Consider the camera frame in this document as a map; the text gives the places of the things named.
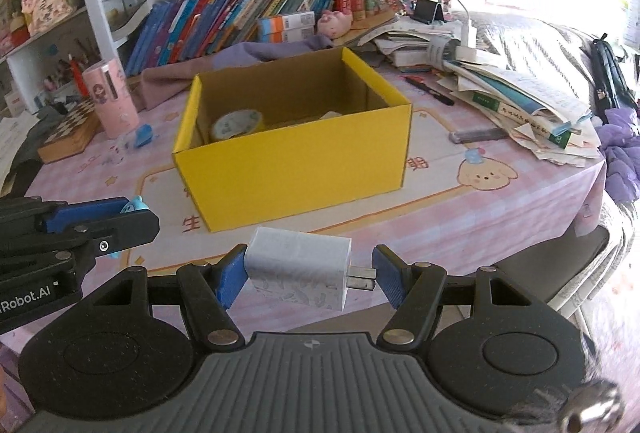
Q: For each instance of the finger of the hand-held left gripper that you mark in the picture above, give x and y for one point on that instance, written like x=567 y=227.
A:
x=130 y=228
x=85 y=215

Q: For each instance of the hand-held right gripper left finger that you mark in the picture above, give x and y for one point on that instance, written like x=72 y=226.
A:
x=231 y=275

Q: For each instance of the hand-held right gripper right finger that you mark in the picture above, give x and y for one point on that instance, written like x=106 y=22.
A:
x=390 y=273

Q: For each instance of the light blue small toy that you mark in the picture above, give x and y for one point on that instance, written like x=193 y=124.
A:
x=136 y=204

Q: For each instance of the large white wall charger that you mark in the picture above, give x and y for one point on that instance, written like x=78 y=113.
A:
x=295 y=268

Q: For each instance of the yellow cardboard box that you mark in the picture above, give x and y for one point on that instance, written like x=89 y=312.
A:
x=290 y=173

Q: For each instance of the yellow tape roll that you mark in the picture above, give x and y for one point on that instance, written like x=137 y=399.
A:
x=235 y=123

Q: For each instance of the dark grey cloth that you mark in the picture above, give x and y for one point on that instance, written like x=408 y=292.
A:
x=30 y=168

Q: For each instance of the wooden chess board box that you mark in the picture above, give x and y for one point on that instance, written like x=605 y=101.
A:
x=67 y=133

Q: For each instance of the pink printed tablecloth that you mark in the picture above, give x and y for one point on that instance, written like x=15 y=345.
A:
x=450 y=213

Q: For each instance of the small blue sharpener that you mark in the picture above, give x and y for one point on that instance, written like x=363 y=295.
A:
x=143 y=136

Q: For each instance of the white paper sheet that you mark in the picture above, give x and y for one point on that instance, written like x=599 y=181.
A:
x=12 y=143

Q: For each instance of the pink cylinder holder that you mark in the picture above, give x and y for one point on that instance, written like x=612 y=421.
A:
x=112 y=103

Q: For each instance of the purple cloth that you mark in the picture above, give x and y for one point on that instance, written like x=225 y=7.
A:
x=165 y=83

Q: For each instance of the grey rectangular case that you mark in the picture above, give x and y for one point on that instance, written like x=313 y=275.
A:
x=477 y=136

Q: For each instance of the white bookshelf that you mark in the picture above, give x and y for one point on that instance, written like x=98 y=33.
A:
x=97 y=38

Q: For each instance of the grey chair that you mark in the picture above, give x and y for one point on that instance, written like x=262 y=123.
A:
x=570 y=258

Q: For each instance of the black pen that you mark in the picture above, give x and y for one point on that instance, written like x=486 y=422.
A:
x=430 y=90

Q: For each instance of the white and green booklet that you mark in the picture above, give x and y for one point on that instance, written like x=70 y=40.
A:
x=505 y=105

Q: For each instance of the pile of papers and booklets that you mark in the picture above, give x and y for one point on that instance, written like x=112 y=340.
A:
x=500 y=83

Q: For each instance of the row of colourful books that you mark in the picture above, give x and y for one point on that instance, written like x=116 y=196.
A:
x=200 y=18

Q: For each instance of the rolled printed paper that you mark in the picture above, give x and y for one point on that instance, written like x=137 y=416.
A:
x=442 y=52

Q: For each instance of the grey furry cloth with snap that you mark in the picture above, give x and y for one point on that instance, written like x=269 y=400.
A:
x=592 y=405

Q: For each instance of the orange and white carton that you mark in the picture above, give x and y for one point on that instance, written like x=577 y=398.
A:
x=287 y=36
x=287 y=20

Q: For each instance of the white power adapter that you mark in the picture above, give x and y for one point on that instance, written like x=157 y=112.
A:
x=468 y=33

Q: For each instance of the pink pig plush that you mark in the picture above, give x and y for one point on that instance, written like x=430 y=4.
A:
x=335 y=23

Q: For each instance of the purple fluffy garment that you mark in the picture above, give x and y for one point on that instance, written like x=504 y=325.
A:
x=622 y=163

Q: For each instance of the black phone stand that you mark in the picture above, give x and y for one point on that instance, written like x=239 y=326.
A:
x=429 y=10

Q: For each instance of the black bag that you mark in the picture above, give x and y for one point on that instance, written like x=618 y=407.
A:
x=607 y=78

